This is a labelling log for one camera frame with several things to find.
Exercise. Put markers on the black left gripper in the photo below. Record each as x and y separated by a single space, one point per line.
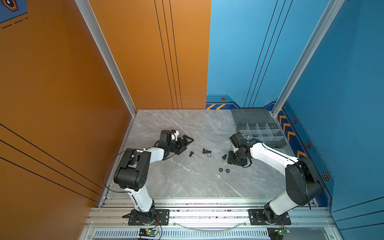
182 147

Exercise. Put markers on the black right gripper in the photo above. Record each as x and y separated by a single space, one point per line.
230 157

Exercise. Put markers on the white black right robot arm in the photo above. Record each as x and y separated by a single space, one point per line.
303 181

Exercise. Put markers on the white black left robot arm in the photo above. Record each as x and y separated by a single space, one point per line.
133 170

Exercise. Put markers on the grey compartment organizer box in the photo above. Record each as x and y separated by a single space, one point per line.
260 125

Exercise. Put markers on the right green circuit board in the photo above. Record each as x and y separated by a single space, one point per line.
278 234

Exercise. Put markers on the green circuit board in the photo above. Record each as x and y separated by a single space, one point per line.
148 233
278 234

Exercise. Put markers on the left green circuit board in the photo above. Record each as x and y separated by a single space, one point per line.
148 233

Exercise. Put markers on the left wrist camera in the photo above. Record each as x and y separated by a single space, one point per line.
174 135

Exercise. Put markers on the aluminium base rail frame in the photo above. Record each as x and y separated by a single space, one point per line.
208 218

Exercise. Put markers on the aluminium left corner post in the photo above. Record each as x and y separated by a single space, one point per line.
104 49

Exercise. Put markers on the aluminium corner post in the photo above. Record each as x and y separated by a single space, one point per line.
104 49
318 34

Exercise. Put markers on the aluminium right corner post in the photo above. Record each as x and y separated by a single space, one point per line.
318 34

